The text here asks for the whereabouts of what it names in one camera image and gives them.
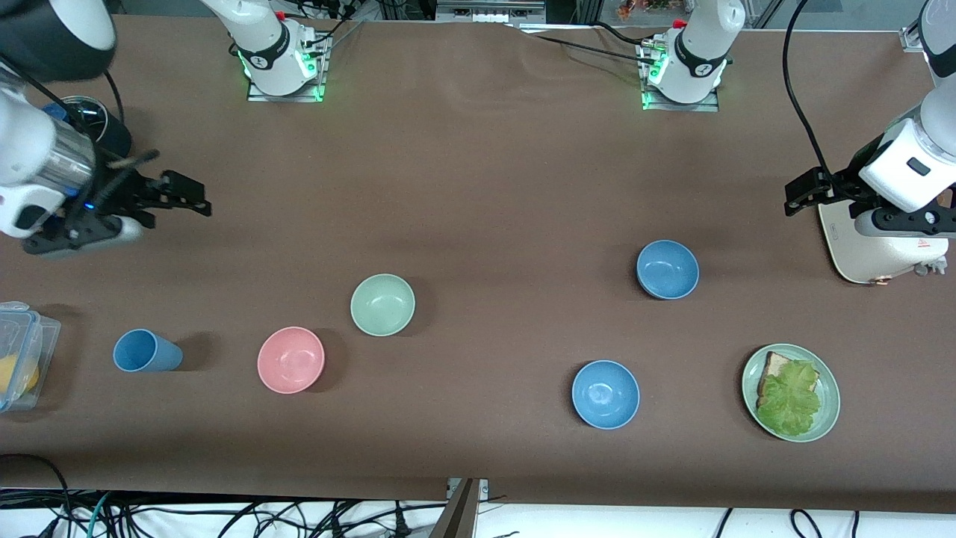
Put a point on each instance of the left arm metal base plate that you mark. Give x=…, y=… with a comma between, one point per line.
x=680, y=106

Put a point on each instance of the aluminium profile bar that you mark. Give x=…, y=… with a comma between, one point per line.
x=911, y=39

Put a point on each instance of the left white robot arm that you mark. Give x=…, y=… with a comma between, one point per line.
x=702, y=52

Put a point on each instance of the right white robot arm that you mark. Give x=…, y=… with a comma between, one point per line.
x=30, y=142

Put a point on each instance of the bread with lettuce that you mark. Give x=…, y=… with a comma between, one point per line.
x=792, y=400

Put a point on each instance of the cream toaster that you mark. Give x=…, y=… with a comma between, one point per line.
x=874, y=254

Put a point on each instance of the pink bowl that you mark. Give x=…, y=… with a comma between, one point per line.
x=291, y=360

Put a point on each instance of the blue ribbed cup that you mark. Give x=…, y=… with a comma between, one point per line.
x=146, y=351

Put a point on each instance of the green plate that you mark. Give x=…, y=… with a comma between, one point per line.
x=829, y=403

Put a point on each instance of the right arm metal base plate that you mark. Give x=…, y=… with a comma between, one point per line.
x=287, y=96

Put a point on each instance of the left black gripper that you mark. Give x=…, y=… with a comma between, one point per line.
x=838, y=184

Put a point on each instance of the black round canister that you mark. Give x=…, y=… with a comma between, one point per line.
x=104, y=131

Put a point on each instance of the clear plastic container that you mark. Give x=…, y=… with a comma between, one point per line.
x=41, y=336

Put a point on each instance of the grey metal table bracket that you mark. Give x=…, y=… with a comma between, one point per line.
x=455, y=515

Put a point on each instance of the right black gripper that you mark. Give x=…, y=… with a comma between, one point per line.
x=122, y=196

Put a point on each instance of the grey power strip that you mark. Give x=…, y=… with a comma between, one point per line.
x=485, y=11

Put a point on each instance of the green bowl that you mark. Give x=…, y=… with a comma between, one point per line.
x=382, y=305

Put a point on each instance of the white bread slice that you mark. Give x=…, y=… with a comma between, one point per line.
x=775, y=364

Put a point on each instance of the blue bowl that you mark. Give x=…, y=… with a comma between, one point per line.
x=606, y=394
x=668, y=269

